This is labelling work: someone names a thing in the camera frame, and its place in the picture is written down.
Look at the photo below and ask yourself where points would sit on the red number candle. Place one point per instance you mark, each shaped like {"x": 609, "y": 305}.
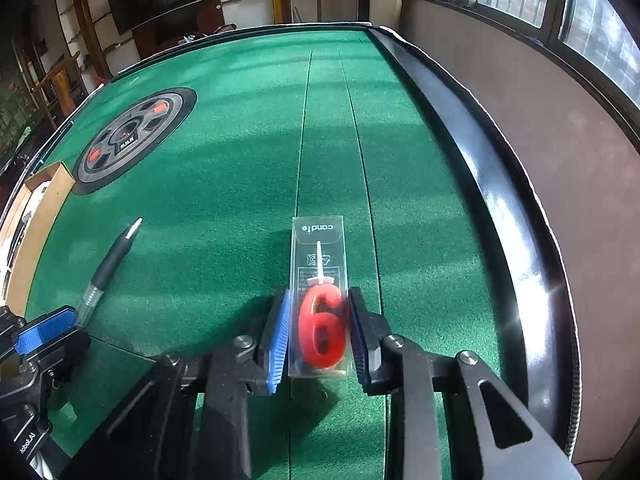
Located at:
{"x": 320, "y": 330}

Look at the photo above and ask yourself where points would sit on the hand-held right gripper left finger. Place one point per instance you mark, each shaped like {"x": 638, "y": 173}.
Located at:
{"x": 280, "y": 340}

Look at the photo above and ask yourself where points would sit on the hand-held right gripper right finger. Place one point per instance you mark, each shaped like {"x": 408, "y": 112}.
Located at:
{"x": 357, "y": 340}

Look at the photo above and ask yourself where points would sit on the round table control panel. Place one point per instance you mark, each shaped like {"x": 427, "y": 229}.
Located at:
{"x": 130, "y": 140}

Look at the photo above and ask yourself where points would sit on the cardboard box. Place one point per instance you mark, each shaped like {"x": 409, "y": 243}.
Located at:
{"x": 50, "y": 200}

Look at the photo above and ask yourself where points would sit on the wooden chair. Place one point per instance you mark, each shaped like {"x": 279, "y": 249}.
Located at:
{"x": 57, "y": 85}

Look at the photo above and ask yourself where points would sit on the clear candle box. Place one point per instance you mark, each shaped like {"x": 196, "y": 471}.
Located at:
{"x": 320, "y": 240}

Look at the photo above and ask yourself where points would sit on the black ballpoint pen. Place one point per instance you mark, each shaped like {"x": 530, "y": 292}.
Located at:
{"x": 112, "y": 260}

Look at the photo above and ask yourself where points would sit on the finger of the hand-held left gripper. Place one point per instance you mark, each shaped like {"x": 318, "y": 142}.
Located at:
{"x": 45, "y": 331}
{"x": 11, "y": 319}

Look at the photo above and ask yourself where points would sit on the white wall shelf unit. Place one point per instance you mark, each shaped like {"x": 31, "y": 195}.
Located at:
{"x": 85, "y": 25}

